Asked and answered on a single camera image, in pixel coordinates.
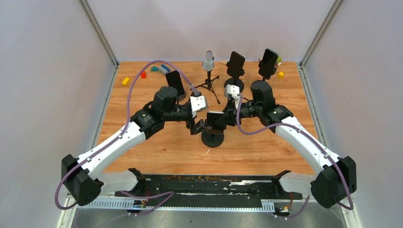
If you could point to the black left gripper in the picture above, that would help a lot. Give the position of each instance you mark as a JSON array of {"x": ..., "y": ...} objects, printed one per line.
[{"x": 195, "y": 129}]

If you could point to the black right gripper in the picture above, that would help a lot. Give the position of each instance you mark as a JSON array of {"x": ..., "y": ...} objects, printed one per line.
[{"x": 230, "y": 117}]

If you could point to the black phone stand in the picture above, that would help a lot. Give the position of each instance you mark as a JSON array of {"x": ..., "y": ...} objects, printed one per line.
[
  {"x": 213, "y": 137},
  {"x": 235, "y": 80},
  {"x": 265, "y": 70}
]

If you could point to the grey round stand base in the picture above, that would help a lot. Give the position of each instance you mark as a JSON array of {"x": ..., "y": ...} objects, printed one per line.
[{"x": 181, "y": 97}]

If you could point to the black teal-edged smartphone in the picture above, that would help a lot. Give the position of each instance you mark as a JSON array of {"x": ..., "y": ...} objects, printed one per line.
[{"x": 272, "y": 57}]

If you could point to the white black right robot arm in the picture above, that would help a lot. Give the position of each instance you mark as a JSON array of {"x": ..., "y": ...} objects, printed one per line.
[{"x": 334, "y": 178}]

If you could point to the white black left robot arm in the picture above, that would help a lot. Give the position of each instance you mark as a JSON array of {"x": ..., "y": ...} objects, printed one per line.
[{"x": 84, "y": 175}]

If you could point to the blue grey toy bricks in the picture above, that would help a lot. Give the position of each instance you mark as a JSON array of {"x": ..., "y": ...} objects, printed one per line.
[{"x": 163, "y": 69}]

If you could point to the yellow toy cube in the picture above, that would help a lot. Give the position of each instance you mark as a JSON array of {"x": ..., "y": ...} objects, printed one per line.
[{"x": 280, "y": 75}]

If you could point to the teal toy block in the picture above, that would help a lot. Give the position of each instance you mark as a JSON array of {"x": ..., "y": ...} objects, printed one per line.
[{"x": 154, "y": 69}]

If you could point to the orange toy block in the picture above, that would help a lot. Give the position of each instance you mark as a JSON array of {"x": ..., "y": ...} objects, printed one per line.
[{"x": 143, "y": 75}]

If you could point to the red toy brick car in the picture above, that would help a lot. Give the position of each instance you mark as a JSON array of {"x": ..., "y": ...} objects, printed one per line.
[{"x": 278, "y": 62}]

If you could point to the yellow toy brick left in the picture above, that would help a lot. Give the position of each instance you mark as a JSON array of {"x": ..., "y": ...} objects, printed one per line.
[{"x": 126, "y": 81}]

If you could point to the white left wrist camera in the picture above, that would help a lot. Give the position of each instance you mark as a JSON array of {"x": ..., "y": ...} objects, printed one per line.
[{"x": 198, "y": 104}]

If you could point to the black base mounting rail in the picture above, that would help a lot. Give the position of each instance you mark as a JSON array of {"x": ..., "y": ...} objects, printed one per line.
[{"x": 213, "y": 191}]

